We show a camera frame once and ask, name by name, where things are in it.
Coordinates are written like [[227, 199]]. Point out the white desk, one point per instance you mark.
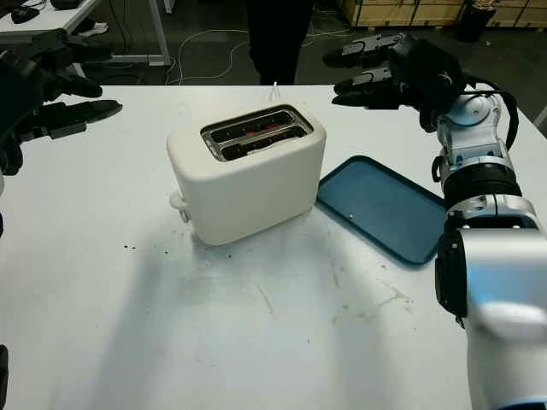
[[51, 19]]

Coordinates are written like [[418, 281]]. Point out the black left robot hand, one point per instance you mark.
[[85, 113]]

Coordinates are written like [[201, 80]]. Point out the black trash bin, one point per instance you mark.
[[474, 23]]

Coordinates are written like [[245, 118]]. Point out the white two-slot toaster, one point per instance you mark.
[[248, 192]]

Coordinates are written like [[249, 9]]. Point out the black computer mouse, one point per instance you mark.
[[23, 15]]

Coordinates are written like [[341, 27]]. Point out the blue rectangular tray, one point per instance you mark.
[[376, 205]]

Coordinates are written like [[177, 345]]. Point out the white shoe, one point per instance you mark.
[[94, 29]]

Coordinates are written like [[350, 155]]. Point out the person in dark trousers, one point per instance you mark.
[[273, 42]]

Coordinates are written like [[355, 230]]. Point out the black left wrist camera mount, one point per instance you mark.
[[19, 102]]

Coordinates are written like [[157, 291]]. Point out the black device on desk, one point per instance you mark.
[[64, 3]]

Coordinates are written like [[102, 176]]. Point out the wooden crate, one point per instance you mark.
[[521, 13], [401, 10]]

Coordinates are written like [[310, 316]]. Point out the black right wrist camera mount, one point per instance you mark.
[[431, 72]]

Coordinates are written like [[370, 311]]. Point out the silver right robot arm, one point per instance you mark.
[[491, 277]]

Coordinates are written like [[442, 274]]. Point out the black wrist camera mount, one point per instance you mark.
[[431, 72], [19, 102]]

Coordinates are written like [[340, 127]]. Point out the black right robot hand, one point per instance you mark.
[[367, 100]]

